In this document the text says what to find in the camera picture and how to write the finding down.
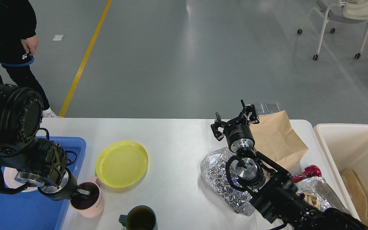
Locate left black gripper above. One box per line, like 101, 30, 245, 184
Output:
39, 168, 92, 203

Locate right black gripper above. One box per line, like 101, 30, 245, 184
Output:
211, 100, 260, 153

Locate pink mug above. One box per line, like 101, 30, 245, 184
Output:
70, 176, 104, 218

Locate yellow plate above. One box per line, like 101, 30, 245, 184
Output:
95, 140, 149, 188

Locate dark green mug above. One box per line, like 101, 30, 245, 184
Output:
118, 205, 158, 230

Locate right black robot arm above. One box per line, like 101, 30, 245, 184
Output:
211, 100, 368, 230

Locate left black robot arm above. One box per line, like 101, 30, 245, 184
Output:
0, 84, 93, 201

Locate grey floor outlet plates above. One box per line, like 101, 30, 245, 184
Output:
251, 103, 284, 115

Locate brown paper bag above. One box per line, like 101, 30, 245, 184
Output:
249, 111, 308, 170

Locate large crumpled foil ball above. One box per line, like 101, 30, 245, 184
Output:
200, 147, 256, 216

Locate blue plastic tray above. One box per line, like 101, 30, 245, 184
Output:
0, 137, 86, 230

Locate pink plate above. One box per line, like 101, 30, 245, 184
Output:
3, 167, 23, 189

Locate red foil wrapper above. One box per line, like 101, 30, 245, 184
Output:
291, 165, 322, 183

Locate white plastic bin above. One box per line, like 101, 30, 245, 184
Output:
314, 124, 368, 218

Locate white rolling chair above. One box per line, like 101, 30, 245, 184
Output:
297, 0, 368, 61

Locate brown paper in bin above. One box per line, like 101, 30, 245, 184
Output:
341, 169, 368, 227

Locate person in black clothes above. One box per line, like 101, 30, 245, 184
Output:
0, 0, 57, 118

